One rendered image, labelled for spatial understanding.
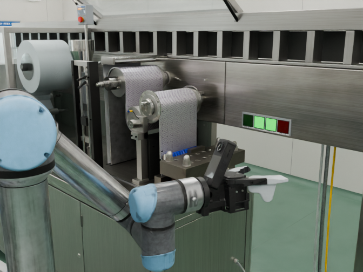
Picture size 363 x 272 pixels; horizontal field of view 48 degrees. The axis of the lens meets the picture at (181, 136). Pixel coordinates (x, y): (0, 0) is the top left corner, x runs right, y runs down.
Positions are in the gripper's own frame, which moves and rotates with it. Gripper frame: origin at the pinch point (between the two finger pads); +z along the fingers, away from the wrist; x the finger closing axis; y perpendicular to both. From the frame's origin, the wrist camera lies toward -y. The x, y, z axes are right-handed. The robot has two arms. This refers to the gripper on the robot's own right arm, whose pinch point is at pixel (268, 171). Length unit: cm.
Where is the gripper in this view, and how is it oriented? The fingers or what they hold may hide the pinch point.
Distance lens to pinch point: 101.9
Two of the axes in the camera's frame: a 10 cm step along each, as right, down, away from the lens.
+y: 0.6, 9.9, 1.2
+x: 4.4, 0.9, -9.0
